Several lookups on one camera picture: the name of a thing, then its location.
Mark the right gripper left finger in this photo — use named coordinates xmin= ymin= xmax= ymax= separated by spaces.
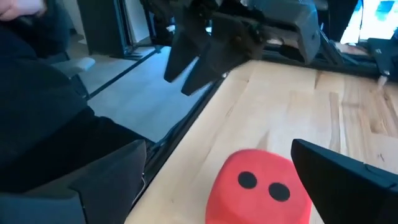
xmin=0 ymin=139 xmax=147 ymax=224

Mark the black table frame rail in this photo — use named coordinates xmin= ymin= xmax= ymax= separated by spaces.
xmin=130 ymin=46 xmax=383 ymax=206

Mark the red plush die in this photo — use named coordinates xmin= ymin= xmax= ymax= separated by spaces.
xmin=205 ymin=149 xmax=313 ymax=224

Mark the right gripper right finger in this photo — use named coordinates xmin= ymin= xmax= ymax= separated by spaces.
xmin=290 ymin=138 xmax=398 ymax=224

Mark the black cabinet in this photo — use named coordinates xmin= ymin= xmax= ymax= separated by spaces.
xmin=76 ymin=0 xmax=131 ymax=58

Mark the person's hand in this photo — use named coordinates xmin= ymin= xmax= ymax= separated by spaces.
xmin=0 ymin=0 xmax=47 ymax=22

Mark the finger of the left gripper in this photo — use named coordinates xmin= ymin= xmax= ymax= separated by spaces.
xmin=180 ymin=35 xmax=261 ymax=97
xmin=164 ymin=29 xmax=208 ymax=83

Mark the grey chair armrest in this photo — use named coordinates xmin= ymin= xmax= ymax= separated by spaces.
xmin=49 ymin=57 xmax=96 ymax=78

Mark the person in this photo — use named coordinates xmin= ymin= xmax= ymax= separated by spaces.
xmin=0 ymin=0 xmax=147 ymax=194

